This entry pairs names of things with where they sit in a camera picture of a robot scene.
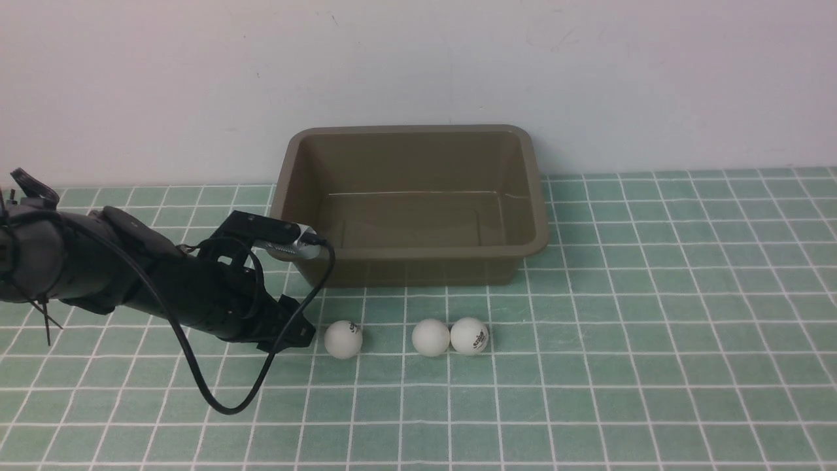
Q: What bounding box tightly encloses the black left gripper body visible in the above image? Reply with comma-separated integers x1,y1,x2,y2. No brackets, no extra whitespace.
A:
143,239,289,343

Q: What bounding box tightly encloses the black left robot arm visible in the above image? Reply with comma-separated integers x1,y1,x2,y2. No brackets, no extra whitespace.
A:
2,169,316,352

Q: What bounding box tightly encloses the black left camera cable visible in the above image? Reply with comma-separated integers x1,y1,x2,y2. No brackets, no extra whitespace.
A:
52,209,337,416

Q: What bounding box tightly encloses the green checkered table mat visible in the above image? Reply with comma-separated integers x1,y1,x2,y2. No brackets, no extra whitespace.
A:
1,167,836,470

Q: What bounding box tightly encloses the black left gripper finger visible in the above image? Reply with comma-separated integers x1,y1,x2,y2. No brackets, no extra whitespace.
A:
259,295,316,353

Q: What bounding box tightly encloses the olive plastic bin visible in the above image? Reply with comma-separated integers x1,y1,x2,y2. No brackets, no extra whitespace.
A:
270,124,549,287

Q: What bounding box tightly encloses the printed white ping-pong ball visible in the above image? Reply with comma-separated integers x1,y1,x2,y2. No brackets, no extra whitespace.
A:
449,318,489,356

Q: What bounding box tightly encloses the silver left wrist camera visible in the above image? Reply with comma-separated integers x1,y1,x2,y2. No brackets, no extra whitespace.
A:
209,211,322,261

